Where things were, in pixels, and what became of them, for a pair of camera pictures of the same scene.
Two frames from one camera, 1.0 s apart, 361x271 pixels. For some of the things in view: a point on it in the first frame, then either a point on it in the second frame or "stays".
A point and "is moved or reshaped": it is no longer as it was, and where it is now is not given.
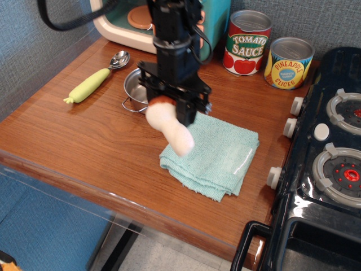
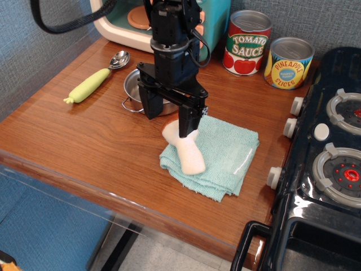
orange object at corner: (8, 263) stays
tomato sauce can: (247, 39) stays
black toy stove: (316, 223) stays
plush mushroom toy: (161, 114) is moved or reshaped
